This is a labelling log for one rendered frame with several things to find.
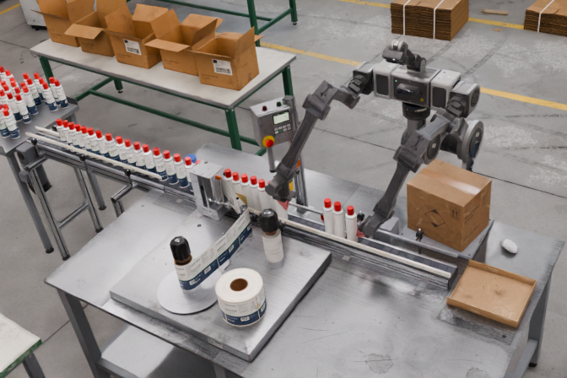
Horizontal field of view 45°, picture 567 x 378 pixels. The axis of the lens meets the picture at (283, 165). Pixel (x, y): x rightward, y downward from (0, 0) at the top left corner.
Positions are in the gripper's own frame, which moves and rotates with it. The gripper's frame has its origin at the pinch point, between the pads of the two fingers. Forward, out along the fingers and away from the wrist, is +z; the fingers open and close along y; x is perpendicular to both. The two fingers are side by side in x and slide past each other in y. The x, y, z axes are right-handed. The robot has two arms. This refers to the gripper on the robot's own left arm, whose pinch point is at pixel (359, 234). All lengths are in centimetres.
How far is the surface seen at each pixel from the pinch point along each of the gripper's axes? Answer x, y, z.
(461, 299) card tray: 48, 8, -26
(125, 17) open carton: -222, -133, 162
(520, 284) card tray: 62, -11, -38
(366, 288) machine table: 17.7, 20.2, -0.5
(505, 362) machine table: 69, 31, -42
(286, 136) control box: -56, -9, -4
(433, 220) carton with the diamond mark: 19.7, -20.1, -20.2
